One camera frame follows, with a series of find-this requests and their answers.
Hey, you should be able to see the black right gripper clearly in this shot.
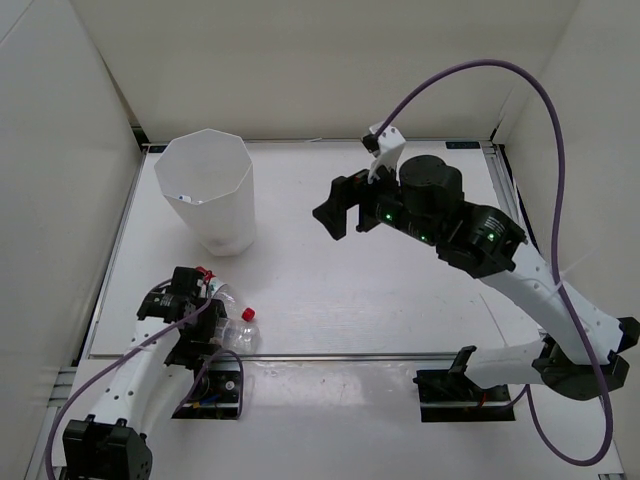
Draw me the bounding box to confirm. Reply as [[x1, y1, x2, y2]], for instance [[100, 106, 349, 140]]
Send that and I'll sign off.
[[313, 152, 441, 248]]

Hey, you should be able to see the clear unlabelled plastic bottle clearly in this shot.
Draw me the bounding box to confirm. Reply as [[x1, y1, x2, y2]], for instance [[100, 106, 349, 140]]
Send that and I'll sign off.
[[178, 195, 203, 205]]

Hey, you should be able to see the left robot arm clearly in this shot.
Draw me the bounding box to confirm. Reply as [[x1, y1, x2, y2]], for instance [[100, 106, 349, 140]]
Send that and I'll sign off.
[[62, 267, 225, 479]]

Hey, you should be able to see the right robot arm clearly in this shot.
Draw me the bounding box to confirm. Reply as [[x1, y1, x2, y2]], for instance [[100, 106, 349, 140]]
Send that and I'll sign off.
[[312, 155, 639, 401]]

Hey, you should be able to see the white octagonal bin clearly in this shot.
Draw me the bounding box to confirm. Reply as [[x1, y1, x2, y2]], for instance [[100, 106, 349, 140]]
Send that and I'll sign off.
[[154, 129, 256, 256]]

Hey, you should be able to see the white cap crushed bottle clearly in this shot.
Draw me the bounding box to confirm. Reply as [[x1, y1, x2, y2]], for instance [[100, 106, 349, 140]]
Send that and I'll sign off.
[[212, 318, 261, 355]]

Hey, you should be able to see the red label plastic bottle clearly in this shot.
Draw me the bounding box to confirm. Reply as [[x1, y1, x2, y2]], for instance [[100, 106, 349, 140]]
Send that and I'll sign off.
[[196, 266, 256, 322]]

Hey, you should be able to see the blue label sticker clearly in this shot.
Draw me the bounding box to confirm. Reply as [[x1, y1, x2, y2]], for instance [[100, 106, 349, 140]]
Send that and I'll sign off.
[[445, 141, 481, 150]]

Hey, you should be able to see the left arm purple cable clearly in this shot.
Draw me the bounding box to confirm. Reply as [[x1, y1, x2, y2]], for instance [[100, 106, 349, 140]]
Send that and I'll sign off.
[[44, 280, 244, 480]]

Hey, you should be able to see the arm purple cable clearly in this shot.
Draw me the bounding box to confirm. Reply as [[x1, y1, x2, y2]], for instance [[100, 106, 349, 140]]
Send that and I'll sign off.
[[369, 59, 614, 465], [44, 280, 244, 480]]

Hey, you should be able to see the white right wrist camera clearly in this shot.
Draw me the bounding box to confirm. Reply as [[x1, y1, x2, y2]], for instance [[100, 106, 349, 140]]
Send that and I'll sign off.
[[361, 122, 406, 184]]

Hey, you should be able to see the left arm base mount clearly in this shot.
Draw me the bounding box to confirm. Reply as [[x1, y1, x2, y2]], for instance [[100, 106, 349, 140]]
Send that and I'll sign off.
[[172, 362, 244, 421]]

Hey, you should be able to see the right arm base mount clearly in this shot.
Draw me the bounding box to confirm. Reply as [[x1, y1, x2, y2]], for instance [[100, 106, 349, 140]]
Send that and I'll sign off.
[[413, 370, 515, 423]]

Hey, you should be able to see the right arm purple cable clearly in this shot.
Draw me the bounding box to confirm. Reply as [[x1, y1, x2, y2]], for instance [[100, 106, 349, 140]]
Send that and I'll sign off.
[[369, 59, 614, 465]]

